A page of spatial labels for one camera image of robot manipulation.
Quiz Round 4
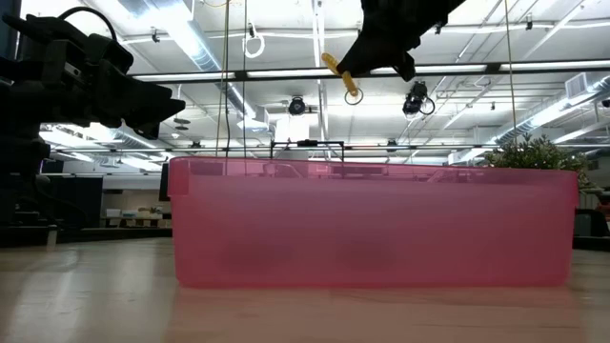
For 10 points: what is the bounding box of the thin hanging cable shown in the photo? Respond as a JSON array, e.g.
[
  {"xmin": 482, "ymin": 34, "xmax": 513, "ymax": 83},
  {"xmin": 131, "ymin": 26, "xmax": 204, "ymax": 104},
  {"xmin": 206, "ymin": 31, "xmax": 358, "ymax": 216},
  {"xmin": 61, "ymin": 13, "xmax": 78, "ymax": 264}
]
[
  {"xmin": 503, "ymin": 0, "xmax": 519, "ymax": 140},
  {"xmin": 241, "ymin": 0, "xmax": 250, "ymax": 161},
  {"xmin": 214, "ymin": 0, "xmax": 233, "ymax": 158}
]

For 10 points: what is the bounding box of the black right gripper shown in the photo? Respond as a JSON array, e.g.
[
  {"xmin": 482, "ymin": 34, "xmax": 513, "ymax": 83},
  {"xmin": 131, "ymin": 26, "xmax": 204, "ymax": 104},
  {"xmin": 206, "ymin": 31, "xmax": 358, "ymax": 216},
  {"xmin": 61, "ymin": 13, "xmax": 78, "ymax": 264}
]
[{"xmin": 335, "ymin": 0, "xmax": 466, "ymax": 83}]

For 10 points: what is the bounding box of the orange spring coil keychain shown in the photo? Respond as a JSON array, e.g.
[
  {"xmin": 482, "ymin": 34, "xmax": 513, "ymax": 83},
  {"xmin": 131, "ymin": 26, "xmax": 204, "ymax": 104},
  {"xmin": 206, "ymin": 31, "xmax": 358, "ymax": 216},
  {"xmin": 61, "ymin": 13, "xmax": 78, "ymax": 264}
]
[{"xmin": 320, "ymin": 51, "xmax": 365, "ymax": 107}]

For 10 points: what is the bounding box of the black bar with light strips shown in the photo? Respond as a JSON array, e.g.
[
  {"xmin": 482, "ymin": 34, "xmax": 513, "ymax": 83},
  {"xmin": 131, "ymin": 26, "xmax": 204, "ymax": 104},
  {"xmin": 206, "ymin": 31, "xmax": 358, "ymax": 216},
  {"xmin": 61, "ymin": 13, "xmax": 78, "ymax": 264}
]
[{"xmin": 118, "ymin": 60, "xmax": 610, "ymax": 87}]

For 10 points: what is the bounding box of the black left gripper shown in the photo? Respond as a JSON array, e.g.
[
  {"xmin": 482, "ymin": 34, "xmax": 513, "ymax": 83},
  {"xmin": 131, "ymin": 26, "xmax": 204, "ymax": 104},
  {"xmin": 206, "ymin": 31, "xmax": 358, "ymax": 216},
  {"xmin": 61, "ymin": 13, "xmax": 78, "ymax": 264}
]
[{"xmin": 0, "ymin": 13, "xmax": 187, "ymax": 141}]

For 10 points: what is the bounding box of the potted green plant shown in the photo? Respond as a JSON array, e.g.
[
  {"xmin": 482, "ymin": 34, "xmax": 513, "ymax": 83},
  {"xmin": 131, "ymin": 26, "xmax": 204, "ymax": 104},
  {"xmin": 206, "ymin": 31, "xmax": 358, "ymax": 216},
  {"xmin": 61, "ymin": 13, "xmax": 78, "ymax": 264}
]
[{"xmin": 484, "ymin": 132, "xmax": 592, "ymax": 192}]

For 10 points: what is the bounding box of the black background screen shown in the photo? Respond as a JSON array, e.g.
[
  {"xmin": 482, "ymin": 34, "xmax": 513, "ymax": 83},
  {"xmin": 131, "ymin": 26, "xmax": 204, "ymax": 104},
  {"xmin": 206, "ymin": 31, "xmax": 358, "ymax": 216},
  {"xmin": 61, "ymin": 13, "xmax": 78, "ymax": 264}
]
[{"xmin": 158, "ymin": 161, "xmax": 172, "ymax": 203}]

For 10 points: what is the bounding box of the pink translucent plastic bin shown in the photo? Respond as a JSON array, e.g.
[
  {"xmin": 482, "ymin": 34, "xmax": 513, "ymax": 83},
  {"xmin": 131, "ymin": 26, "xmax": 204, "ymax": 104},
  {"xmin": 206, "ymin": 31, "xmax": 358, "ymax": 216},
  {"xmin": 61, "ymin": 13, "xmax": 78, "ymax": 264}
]
[{"xmin": 166, "ymin": 155, "xmax": 580, "ymax": 290}]

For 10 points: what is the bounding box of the black camera with cable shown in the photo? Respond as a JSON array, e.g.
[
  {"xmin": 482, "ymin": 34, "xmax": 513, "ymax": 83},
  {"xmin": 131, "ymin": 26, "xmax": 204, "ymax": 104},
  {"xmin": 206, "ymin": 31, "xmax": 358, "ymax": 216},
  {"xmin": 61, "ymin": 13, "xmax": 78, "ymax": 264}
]
[{"xmin": 401, "ymin": 80, "xmax": 437, "ymax": 118}]

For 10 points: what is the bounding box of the white cable loop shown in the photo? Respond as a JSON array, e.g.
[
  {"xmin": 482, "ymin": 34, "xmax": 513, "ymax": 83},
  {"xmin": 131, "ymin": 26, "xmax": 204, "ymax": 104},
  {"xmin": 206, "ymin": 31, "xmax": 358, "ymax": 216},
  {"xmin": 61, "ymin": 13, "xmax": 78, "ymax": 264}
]
[{"xmin": 241, "ymin": 22, "xmax": 266, "ymax": 60}]

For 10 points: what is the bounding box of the low shelf with boxes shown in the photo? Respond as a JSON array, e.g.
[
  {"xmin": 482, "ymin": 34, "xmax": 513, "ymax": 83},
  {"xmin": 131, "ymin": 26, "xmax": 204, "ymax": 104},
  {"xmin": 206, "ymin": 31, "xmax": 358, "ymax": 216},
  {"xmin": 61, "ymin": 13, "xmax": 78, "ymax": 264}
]
[{"xmin": 103, "ymin": 205, "xmax": 173, "ymax": 229}]

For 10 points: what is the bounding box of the black partition panel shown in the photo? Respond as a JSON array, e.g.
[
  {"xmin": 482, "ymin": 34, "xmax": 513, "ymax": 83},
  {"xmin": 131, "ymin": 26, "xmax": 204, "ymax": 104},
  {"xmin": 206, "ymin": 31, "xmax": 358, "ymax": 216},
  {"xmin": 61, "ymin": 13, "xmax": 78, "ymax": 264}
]
[{"xmin": 41, "ymin": 174, "xmax": 104, "ymax": 230}]

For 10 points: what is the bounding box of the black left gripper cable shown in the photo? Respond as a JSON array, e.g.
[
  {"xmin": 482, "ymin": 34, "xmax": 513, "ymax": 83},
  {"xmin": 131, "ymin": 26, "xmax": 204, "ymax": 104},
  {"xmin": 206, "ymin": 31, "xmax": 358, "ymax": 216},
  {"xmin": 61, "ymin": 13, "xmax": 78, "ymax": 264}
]
[{"xmin": 55, "ymin": 5, "xmax": 119, "ymax": 44}]

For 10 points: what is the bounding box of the black overhead camera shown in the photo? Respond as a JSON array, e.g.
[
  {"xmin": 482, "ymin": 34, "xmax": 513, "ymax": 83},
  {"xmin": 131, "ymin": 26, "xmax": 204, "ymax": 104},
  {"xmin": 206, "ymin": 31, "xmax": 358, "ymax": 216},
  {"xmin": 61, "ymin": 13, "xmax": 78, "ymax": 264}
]
[{"xmin": 287, "ymin": 95, "xmax": 308, "ymax": 117}]

